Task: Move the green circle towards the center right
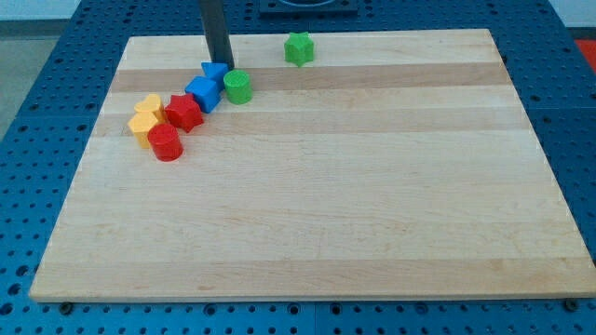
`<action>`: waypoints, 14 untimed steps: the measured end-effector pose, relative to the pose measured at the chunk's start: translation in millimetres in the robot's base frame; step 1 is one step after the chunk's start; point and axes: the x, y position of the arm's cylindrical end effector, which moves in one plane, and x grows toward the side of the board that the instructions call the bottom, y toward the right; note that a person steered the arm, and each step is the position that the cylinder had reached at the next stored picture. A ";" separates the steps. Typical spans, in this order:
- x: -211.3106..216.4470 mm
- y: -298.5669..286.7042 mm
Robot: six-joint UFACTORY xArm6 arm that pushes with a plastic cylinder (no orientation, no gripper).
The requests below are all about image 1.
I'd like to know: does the yellow heart block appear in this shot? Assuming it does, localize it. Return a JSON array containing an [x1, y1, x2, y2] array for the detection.
[[134, 93, 166, 123]]

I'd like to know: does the red cylinder block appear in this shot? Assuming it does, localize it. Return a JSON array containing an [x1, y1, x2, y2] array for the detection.
[[147, 124, 183, 162]]

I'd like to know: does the blue triangle block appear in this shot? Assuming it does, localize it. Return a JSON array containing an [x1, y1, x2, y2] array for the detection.
[[201, 62, 229, 91]]

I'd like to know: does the dark grey robot pusher rod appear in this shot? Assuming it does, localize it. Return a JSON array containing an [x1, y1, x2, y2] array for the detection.
[[198, 0, 235, 70]]

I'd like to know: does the red star block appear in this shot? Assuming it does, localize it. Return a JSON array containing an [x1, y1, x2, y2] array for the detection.
[[165, 93, 204, 133]]

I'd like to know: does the green star block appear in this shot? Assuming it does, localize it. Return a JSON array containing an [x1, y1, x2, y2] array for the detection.
[[284, 32, 315, 67]]

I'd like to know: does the yellow pentagon block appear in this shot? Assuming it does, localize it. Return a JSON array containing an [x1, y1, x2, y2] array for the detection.
[[128, 113, 159, 149]]

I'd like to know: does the light wooden board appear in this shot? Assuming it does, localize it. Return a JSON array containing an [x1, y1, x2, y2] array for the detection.
[[30, 29, 595, 302]]

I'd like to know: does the blue cube block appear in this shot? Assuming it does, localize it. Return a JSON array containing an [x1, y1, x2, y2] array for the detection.
[[184, 76, 221, 114]]

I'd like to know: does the green cylinder block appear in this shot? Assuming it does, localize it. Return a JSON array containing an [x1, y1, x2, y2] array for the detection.
[[223, 69, 252, 104]]

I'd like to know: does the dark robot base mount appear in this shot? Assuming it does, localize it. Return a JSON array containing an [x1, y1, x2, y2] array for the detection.
[[258, 0, 359, 18]]

